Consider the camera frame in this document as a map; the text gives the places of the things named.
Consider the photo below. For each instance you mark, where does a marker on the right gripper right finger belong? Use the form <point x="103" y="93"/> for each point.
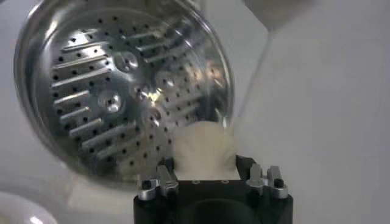
<point x="256" y="176"/>

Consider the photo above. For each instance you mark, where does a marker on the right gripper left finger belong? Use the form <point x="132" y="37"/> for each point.
<point x="166" y="179"/>

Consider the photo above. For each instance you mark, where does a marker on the white steamed baozi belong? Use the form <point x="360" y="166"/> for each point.
<point x="204" y="149"/>

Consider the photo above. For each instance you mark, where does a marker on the stainless steel steamer basket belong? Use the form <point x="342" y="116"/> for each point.
<point x="91" y="91"/>

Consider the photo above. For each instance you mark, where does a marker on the white round plate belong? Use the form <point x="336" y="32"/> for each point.
<point x="18" y="213"/>

